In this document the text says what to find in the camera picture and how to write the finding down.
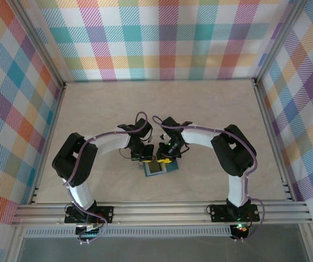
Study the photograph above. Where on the dark grey credit card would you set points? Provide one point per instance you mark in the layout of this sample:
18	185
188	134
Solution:
154	168

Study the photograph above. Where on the aluminium side rail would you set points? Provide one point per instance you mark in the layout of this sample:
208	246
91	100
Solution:
273	136
49	139

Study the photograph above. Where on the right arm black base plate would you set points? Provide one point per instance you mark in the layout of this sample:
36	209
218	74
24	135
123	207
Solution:
219	213

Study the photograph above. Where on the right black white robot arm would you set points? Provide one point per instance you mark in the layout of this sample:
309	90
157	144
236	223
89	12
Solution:
235	152

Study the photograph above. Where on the aluminium mounting rail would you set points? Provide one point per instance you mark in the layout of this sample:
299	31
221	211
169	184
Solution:
159	213

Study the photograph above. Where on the aluminium frame post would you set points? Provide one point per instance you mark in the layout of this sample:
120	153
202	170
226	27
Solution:
277	41
44	52

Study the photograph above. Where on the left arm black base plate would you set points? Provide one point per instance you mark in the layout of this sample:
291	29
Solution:
104	213

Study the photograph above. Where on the blue card holder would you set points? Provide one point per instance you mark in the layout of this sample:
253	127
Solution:
172	167

